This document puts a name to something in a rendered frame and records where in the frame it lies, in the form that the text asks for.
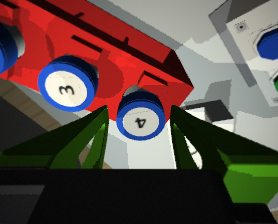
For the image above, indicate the red tube rack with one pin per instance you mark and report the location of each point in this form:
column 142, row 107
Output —
column 123, row 55

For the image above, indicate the blue screw cap with number 3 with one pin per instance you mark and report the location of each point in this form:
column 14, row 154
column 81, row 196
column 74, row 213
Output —
column 68, row 83

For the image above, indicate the grey flat mat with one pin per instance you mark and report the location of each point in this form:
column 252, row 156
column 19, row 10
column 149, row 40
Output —
column 184, row 26

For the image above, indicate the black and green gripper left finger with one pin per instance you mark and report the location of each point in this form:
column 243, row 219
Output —
column 60, row 148

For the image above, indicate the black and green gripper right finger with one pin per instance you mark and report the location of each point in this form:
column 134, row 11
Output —
column 248, row 169

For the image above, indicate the grey control panel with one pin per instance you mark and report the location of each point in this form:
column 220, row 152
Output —
column 249, row 30

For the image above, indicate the grey cylinder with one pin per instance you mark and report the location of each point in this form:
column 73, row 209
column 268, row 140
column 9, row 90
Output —
column 18, row 37
column 96, row 69
column 133, row 88

